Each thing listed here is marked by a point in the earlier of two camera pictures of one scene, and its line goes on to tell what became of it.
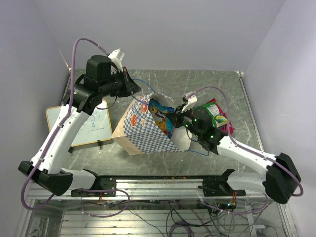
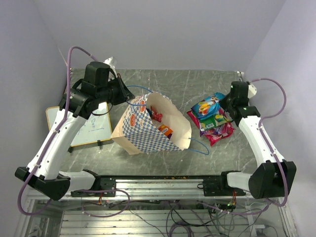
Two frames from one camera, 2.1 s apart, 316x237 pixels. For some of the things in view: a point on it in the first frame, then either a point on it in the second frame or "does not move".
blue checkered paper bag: (136, 132) does not move
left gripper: (128, 81) -> (125, 94)
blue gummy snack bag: (164, 117) -> (209, 106)
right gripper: (179, 115) -> (222, 102)
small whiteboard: (96, 127) does not move
